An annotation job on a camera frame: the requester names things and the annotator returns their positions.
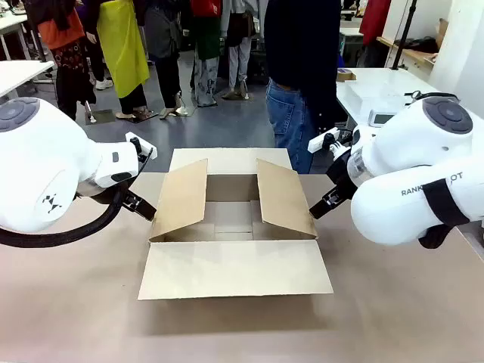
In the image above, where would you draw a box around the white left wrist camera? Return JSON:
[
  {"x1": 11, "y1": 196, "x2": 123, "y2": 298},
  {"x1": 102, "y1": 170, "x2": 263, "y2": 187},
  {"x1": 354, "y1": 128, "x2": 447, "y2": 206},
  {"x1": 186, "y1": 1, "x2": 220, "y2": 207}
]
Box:
[{"x1": 125, "y1": 131, "x2": 158, "y2": 163}]

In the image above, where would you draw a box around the figure with yellow apron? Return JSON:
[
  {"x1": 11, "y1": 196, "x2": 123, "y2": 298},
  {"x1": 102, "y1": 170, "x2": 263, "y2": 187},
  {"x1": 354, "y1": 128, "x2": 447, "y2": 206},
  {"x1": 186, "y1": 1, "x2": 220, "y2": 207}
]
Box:
[{"x1": 95, "y1": 0, "x2": 153, "y2": 120}]

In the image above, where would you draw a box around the grey floor stand plate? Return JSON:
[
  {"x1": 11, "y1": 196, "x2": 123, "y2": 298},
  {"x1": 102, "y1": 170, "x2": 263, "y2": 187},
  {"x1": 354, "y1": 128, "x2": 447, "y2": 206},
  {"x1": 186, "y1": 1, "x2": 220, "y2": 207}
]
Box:
[{"x1": 84, "y1": 108, "x2": 116, "y2": 126}]

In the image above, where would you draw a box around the figure with orange top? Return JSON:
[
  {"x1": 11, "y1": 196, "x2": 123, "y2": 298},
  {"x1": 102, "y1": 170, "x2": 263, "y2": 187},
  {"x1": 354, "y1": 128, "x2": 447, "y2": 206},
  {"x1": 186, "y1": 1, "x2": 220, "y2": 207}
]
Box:
[{"x1": 28, "y1": 0, "x2": 98, "y2": 123}]

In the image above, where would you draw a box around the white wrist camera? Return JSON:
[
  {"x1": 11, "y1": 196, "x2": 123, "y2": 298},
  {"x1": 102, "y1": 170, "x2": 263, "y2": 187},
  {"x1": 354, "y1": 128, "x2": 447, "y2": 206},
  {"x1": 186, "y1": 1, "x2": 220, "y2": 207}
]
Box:
[
  {"x1": 125, "y1": 131, "x2": 158, "y2": 163},
  {"x1": 307, "y1": 127, "x2": 352, "y2": 156}
]

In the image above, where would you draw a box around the figure in light grey trousers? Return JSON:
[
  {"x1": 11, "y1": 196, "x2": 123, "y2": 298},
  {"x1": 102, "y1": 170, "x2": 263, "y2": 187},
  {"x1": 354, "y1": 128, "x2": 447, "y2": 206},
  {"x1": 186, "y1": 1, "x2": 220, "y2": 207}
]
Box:
[{"x1": 220, "y1": 0, "x2": 259, "y2": 101}]

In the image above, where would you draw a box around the red garment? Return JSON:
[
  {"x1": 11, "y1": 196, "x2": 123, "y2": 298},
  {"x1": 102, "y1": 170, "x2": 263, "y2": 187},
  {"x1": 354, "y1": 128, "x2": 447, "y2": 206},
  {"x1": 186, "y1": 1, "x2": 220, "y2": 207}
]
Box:
[{"x1": 358, "y1": 0, "x2": 392, "y2": 36}]

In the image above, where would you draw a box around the figure with patterned trousers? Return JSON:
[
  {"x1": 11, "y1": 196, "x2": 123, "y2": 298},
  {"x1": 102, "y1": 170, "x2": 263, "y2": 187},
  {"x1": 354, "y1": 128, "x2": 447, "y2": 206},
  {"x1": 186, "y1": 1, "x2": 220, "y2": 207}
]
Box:
[{"x1": 190, "y1": 0, "x2": 225, "y2": 109}]

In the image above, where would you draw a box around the small white table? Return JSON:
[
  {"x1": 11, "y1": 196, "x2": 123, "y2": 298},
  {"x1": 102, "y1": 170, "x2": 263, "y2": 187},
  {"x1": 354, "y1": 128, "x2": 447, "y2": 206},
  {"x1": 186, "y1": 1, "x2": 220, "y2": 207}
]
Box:
[{"x1": 0, "y1": 60, "x2": 56, "y2": 100}]

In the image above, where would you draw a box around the black bag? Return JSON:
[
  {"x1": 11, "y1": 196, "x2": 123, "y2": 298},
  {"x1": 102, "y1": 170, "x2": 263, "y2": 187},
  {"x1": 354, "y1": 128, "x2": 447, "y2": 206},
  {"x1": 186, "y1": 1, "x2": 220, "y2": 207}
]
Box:
[{"x1": 392, "y1": 36, "x2": 440, "y2": 54}]

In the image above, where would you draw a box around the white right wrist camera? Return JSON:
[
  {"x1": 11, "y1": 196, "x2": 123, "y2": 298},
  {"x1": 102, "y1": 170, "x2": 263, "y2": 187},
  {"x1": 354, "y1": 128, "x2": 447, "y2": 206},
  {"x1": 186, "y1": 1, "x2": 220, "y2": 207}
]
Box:
[{"x1": 307, "y1": 127, "x2": 352, "y2": 156}]

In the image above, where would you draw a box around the brown cardboard box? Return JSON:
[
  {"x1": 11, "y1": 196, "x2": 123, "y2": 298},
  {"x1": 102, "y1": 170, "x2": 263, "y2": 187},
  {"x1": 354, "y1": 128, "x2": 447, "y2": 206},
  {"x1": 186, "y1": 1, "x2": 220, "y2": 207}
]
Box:
[{"x1": 137, "y1": 147, "x2": 334, "y2": 301}]

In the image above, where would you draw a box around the large white table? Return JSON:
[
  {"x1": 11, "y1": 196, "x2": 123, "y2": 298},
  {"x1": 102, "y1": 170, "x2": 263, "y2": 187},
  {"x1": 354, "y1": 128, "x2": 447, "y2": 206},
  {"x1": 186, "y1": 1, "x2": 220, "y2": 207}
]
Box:
[{"x1": 335, "y1": 67, "x2": 444, "y2": 132}]

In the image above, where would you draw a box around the translucent plastic box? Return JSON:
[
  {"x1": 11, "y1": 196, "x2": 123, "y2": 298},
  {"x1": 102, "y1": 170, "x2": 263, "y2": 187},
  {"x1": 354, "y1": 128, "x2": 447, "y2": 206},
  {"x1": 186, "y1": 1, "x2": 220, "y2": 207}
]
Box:
[{"x1": 345, "y1": 80, "x2": 408, "y2": 119}]

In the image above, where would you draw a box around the figure in grey jacket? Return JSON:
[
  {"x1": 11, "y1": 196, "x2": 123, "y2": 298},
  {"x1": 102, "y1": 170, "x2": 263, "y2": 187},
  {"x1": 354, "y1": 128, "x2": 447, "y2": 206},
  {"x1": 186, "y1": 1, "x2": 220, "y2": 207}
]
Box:
[{"x1": 144, "y1": 0, "x2": 187, "y2": 120}]

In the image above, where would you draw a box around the black tripod pole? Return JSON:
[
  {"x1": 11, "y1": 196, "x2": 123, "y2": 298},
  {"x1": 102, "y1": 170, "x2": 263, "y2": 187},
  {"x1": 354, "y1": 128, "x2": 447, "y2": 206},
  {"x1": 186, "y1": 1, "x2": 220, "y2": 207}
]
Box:
[{"x1": 390, "y1": 0, "x2": 417, "y2": 72}]

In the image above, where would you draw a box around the wooden desk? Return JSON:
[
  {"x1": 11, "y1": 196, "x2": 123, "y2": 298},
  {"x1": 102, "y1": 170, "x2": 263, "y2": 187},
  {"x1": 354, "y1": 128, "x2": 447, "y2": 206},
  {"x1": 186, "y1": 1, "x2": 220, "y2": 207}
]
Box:
[{"x1": 376, "y1": 36, "x2": 440, "y2": 70}]

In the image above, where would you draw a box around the person in dark shirt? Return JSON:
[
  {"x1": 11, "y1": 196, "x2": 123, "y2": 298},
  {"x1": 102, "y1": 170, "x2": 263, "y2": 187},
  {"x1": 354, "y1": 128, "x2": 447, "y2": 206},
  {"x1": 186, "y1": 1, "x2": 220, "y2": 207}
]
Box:
[{"x1": 263, "y1": 0, "x2": 343, "y2": 175}]

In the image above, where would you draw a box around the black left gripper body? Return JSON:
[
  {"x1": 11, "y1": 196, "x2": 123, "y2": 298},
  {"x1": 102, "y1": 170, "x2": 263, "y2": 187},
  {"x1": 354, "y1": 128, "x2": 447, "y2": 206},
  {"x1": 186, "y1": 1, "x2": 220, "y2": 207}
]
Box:
[{"x1": 113, "y1": 185, "x2": 134, "y2": 207}]

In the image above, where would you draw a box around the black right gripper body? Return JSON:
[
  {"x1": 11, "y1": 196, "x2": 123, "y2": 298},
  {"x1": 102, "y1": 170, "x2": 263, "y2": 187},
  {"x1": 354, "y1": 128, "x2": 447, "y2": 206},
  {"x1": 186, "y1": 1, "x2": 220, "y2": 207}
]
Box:
[{"x1": 325, "y1": 150, "x2": 358, "y2": 198}]

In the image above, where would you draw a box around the small white screen device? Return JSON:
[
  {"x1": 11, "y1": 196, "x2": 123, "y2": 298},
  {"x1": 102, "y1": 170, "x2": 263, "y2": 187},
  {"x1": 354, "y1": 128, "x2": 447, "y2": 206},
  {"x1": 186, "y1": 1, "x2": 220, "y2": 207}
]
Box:
[{"x1": 368, "y1": 108, "x2": 396, "y2": 128}]

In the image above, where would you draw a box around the black arm strap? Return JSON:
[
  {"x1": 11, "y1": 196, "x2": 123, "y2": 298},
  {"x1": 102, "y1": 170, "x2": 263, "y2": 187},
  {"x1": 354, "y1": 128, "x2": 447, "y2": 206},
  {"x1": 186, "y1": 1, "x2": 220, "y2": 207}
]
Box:
[{"x1": 417, "y1": 177, "x2": 472, "y2": 250}]

